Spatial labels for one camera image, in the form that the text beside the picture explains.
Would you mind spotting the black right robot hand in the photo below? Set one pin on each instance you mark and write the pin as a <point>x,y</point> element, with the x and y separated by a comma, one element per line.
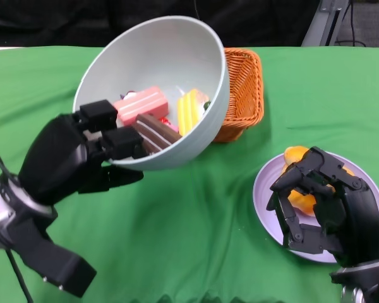
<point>357,221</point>

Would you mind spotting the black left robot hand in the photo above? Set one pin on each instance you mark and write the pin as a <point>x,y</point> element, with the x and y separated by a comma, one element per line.
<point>50,158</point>

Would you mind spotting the orange white striped bread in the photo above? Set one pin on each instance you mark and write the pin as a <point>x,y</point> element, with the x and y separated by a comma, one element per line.
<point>303,203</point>

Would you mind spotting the plain golden bread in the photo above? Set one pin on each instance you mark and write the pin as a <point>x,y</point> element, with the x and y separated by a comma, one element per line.
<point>295,154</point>

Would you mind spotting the salmon pink cake slice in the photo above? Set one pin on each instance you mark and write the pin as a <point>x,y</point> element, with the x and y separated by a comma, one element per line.
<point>142,104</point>

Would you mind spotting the white chocolate cake slice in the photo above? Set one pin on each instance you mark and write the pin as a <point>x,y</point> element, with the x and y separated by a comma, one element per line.
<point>154,132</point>

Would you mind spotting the magenta pink cake slice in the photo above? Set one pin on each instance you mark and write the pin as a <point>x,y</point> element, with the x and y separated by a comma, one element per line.
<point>170,126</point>

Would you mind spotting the yellow cake slice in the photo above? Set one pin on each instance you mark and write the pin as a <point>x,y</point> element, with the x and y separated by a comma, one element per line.
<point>188,110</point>

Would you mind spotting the grey-green bowl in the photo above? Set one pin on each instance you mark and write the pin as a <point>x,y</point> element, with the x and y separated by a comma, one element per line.
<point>164,53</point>

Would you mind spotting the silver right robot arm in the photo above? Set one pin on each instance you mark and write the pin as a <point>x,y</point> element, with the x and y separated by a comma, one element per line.
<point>366,281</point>

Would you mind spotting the lavender plate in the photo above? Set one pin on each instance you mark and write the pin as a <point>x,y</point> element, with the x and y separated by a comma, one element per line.
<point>265,202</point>

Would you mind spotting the orange wicker basket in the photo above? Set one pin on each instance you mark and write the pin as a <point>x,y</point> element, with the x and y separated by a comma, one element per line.
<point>243,94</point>

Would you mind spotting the black backdrop curtain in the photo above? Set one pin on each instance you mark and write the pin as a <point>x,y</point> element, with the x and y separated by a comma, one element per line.
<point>50,22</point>

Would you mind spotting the green tablecloth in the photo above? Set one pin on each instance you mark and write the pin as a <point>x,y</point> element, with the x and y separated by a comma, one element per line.
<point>177,221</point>

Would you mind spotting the grey metal stand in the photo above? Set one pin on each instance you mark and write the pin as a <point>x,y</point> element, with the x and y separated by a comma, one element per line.
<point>322,25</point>

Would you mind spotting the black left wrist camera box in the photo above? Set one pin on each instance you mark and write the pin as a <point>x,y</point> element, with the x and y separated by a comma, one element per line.
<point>60,265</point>

